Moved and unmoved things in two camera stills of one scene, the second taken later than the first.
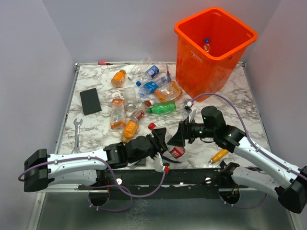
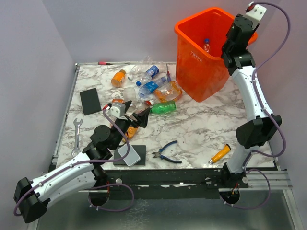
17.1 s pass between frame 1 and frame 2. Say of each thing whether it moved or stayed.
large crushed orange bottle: stayed
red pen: stayed
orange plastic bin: stayed
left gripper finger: moved
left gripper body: moved
